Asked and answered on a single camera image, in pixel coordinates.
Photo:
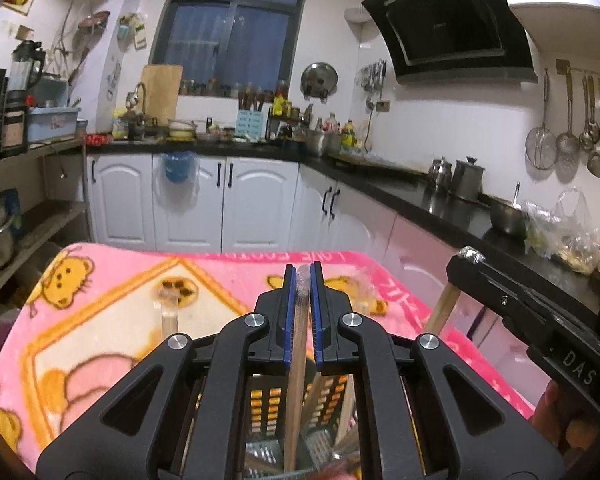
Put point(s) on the hanging kitchen tools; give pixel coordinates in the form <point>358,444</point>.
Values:
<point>375,74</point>

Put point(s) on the dark kitchen window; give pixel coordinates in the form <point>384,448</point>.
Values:
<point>205,35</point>

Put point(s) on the metal faucet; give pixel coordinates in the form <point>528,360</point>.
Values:
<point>136,97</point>

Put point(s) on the stacked dishes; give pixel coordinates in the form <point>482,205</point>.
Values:
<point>182,130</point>

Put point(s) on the wooden chopstick pair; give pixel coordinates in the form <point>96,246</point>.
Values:
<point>297,410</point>
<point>440,310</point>

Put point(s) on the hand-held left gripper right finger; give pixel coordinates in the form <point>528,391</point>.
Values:
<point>316,320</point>

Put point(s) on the person's right hand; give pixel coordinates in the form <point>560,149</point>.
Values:
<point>555,410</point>

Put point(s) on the small steel teapot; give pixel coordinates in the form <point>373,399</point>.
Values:
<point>440,172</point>

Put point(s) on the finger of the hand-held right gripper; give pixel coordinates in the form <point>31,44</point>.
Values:
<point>530,287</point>
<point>500,300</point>

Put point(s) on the steel cooking pot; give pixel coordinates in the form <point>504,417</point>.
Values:
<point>322,142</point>

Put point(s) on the row of spice jars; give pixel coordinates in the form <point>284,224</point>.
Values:
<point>220,87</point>

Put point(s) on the wooden cutting board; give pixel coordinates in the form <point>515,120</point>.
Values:
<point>160,92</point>

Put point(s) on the blue hanging bin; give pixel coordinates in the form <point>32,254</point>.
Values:
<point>179,167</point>

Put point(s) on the cooking oil bottle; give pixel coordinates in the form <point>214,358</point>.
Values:
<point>348,136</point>

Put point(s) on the blender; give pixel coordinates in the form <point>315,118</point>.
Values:
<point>25,72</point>

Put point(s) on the steel pot lid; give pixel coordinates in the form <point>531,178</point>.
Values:
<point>319,80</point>

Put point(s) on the dark green utensil holder basket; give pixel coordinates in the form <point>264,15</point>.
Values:
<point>260,410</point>

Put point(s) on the light blue knife holder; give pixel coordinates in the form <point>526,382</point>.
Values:
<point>251,125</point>

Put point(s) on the black range hood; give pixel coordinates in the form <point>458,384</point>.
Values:
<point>450,20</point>

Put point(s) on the blue plastic box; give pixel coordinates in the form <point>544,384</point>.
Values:
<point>52,125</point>

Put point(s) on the hanging packets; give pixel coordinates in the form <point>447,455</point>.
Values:
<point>132,30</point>

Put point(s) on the white kitchen cabinet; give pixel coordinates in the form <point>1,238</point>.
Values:
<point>125,200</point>

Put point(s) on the steel kettles on counter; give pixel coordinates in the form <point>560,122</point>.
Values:
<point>467,180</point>

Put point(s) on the metal spoon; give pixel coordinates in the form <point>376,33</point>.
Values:
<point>587,137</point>

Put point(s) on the yellow bottle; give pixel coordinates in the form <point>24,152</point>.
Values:
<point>279,106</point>

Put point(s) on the hanging metal bowl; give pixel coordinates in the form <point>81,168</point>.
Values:
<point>94,20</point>

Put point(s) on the steel bowl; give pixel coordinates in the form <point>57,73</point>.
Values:
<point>507,217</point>

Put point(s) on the metal mesh skimmer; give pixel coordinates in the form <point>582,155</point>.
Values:
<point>541,147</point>

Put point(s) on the clear plastic bag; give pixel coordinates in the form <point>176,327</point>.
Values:
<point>565,235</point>

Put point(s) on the wall socket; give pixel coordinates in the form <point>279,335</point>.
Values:
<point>383,106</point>

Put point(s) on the pink printed blanket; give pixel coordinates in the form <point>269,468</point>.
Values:
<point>105,320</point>

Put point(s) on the pink kitchen cabinet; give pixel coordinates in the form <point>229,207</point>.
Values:
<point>420,245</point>

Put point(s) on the metal shelf rack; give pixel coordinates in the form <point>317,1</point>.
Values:
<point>45,225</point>

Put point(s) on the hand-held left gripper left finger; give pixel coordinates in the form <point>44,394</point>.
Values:
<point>290,320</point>

